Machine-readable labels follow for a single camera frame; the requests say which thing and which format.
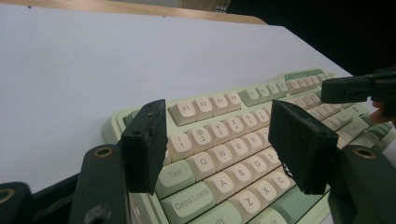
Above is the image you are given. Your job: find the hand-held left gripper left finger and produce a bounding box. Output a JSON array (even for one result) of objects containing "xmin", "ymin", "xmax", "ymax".
[{"xmin": 120, "ymin": 99, "xmax": 169, "ymax": 197}]

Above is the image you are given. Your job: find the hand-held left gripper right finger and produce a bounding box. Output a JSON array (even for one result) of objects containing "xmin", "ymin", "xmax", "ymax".
[{"xmin": 267, "ymin": 99, "xmax": 340, "ymax": 196}]

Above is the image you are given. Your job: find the green and pink keyboard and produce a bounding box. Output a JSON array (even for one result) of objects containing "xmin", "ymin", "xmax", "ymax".
[{"xmin": 101, "ymin": 68, "xmax": 396, "ymax": 224}]

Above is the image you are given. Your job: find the black curtain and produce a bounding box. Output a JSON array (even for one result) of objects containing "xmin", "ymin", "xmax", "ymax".
[{"xmin": 226, "ymin": 0, "xmax": 396, "ymax": 77}]

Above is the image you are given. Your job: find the white desk mat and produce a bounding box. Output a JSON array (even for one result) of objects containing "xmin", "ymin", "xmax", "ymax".
[{"xmin": 0, "ymin": 3, "xmax": 396, "ymax": 194}]

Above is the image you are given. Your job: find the wooden table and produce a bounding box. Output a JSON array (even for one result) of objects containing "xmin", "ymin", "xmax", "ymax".
[{"xmin": 0, "ymin": 0, "xmax": 268, "ymax": 26}]

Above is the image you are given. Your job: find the light wooden shelf unit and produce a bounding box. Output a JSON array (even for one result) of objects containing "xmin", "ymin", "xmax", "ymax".
[{"xmin": 178, "ymin": 0, "xmax": 232, "ymax": 13}]

